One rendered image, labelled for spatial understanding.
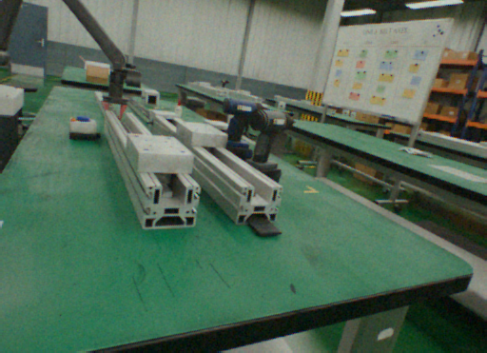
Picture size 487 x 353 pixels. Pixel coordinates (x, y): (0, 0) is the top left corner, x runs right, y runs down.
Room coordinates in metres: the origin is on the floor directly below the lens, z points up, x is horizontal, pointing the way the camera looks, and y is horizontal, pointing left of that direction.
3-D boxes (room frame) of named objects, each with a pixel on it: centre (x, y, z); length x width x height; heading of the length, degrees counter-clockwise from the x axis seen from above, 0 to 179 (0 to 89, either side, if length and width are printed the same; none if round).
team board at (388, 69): (3.95, -1.28, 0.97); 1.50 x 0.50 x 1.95; 29
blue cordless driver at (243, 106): (1.21, 0.02, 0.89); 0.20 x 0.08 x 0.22; 107
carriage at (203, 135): (1.00, 0.15, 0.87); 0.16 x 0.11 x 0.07; 30
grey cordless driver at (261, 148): (0.98, -0.07, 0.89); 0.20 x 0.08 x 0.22; 141
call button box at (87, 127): (1.08, 0.56, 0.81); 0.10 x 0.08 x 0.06; 120
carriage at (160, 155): (0.69, 0.19, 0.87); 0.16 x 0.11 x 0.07; 30
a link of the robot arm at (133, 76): (1.41, 0.56, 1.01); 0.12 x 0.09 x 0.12; 109
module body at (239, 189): (1.00, 0.15, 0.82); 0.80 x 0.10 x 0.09; 30
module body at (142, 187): (0.90, 0.31, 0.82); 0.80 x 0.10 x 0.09; 30
